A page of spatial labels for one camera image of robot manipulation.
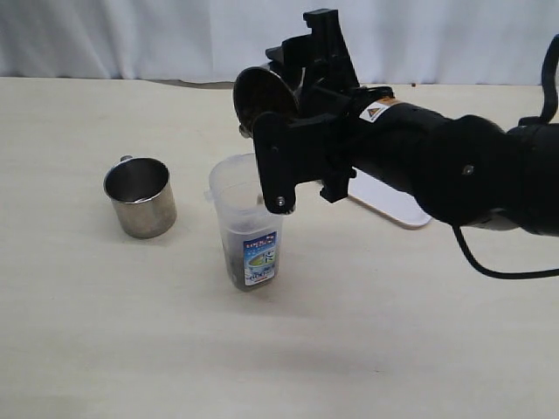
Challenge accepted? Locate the white plastic tray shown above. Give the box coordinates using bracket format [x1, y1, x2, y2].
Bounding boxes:
[349, 169, 431, 230]

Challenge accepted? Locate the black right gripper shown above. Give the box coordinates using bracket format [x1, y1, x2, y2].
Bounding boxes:
[266, 8, 360, 203]

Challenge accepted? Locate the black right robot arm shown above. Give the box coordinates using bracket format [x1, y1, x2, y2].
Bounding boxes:
[253, 9, 558, 236]

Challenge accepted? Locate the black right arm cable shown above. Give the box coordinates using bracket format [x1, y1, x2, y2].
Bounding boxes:
[452, 32, 559, 280]

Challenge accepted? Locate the clear plastic pitcher with label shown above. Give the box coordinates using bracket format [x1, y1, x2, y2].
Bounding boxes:
[207, 153, 283, 292]

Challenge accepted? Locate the steel mug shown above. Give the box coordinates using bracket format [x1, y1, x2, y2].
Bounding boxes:
[232, 61, 304, 138]
[103, 155, 177, 239]

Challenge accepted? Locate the white backdrop curtain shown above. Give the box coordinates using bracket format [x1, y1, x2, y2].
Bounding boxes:
[1, 1, 558, 85]

